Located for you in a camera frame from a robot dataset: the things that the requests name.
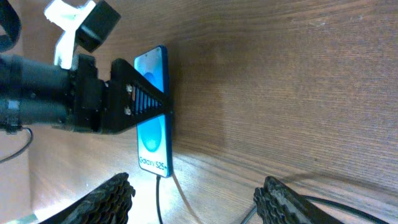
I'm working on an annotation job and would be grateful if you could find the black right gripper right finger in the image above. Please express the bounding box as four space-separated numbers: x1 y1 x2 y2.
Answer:
253 176 341 224

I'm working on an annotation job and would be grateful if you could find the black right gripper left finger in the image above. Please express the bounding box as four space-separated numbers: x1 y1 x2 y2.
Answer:
43 172 136 224

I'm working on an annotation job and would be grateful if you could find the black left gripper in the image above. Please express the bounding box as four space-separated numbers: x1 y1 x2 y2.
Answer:
67 54 172 134

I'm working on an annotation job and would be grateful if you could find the black charger cable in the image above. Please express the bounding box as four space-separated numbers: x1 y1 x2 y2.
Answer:
155 175 389 224

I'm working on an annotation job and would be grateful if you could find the blue Galaxy smartphone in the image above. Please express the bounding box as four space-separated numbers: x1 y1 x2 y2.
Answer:
134 45 173 178

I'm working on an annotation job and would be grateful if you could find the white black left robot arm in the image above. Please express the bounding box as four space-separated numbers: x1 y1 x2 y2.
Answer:
1 1 172 134

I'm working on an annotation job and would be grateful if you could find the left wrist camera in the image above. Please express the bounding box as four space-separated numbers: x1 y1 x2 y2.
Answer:
44 0 121 70

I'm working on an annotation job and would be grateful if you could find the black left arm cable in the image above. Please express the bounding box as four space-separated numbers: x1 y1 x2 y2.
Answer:
0 127 34 164

